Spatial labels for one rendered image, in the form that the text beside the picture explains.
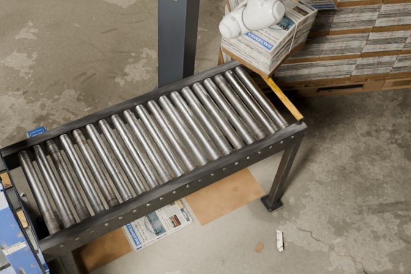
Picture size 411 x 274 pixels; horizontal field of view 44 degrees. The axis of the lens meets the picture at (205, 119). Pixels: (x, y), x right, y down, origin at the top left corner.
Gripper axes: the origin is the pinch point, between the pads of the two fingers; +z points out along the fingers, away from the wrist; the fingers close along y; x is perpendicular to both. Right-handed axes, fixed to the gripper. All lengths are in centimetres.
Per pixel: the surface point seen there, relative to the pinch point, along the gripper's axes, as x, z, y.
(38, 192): -25, -123, 60
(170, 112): -14, -52, 55
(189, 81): -20, -31, 53
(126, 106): -32, -65, 56
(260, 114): 20, -23, 51
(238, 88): 1, -17, 52
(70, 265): 0, -129, 85
